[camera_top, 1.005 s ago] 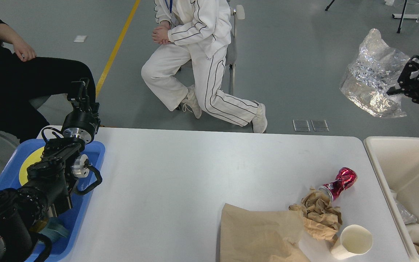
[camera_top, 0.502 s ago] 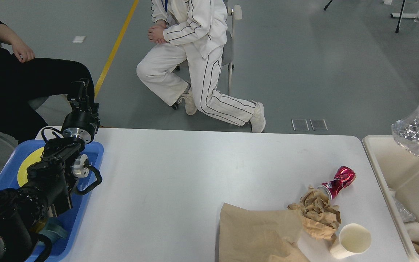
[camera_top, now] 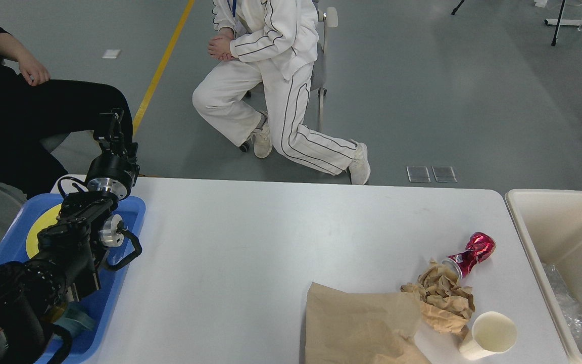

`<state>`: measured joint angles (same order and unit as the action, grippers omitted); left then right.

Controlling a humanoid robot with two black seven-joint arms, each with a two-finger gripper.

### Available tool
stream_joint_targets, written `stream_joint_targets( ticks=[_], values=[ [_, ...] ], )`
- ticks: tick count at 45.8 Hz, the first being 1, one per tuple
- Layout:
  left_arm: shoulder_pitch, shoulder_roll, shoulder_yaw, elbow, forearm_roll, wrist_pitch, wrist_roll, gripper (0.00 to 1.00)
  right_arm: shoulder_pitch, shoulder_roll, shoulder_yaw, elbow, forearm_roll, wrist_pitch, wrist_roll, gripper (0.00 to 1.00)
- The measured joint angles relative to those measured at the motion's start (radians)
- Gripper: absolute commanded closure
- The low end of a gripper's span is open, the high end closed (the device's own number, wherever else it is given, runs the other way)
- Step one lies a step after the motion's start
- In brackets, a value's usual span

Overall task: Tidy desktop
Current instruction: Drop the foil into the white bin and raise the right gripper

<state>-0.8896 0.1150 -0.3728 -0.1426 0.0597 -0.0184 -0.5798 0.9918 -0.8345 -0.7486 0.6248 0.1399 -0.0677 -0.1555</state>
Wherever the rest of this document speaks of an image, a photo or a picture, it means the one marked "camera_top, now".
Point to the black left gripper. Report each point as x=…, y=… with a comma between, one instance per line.
x=115, y=172

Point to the yellow plastic plate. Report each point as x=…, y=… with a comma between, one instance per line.
x=48, y=218

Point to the dark teal mug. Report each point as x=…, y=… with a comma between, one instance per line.
x=75, y=319

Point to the brown paper bag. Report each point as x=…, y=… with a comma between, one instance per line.
x=345, y=327

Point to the brown paper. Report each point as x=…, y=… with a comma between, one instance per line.
x=446, y=304

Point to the red round object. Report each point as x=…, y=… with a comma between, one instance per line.
x=478, y=249

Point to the white cup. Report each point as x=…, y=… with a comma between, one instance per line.
x=491, y=333

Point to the clear plastic wrapper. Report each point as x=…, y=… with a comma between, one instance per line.
x=570, y=307

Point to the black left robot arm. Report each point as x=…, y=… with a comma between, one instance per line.
x=86, y=237

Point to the white paper scrap on floor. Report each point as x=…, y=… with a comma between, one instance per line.
x=111, y=54

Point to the blue plastic tray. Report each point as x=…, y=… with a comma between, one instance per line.
x=101, y=304

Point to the person in black trousers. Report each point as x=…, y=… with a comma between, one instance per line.
x=33, y=107

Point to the person in white tracksuit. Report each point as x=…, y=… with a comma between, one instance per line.
x=207, y=100

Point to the clear floor plate left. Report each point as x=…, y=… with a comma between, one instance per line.
x=418, y=174

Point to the clear floor plate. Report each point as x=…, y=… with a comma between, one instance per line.
x=418, y=174
x=444, y=174

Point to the clear floor plate right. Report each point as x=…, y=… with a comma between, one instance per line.
x=444, y=174

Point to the beige plastic bin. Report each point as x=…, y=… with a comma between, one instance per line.
x=549, y=224

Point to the white stand base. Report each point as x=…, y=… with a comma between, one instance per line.
x=561, y=20

